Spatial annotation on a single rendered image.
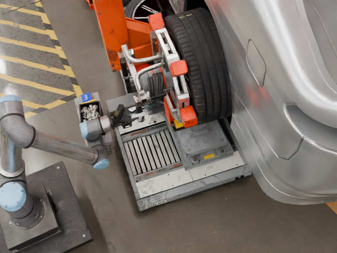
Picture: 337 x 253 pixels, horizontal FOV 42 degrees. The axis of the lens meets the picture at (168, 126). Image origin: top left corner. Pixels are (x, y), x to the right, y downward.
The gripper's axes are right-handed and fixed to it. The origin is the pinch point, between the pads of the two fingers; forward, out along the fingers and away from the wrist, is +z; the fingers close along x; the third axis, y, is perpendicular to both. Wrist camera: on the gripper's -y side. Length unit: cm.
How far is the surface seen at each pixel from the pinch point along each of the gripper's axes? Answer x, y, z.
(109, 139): -12.4, 38.0, -23.8
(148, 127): -42, 82, 7
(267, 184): 67, -3, 44
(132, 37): -62, 5, 10
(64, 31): -169, 83, -35
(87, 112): -29, 26, -32
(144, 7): -121, 36, 32
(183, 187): 19, 75, 15
